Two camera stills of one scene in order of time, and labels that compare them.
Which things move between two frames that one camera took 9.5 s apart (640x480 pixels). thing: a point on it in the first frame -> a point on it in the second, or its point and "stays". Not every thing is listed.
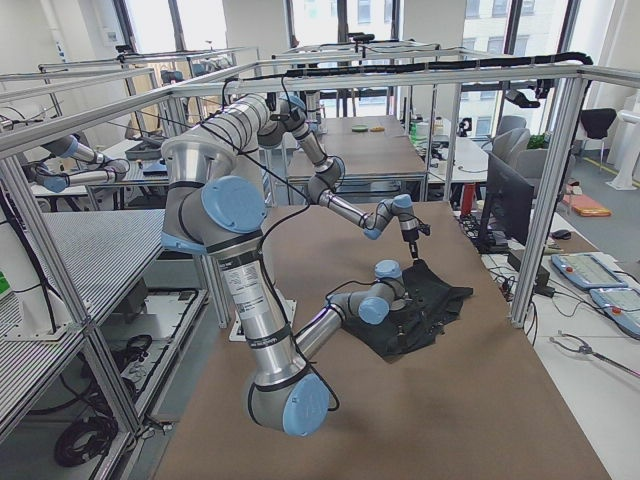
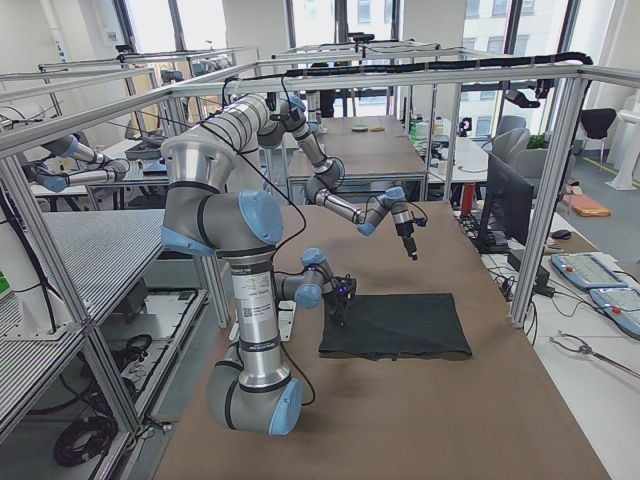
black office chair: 597,122 stays
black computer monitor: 508,203 stays
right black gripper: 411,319 -> 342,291
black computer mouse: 561,234 stays
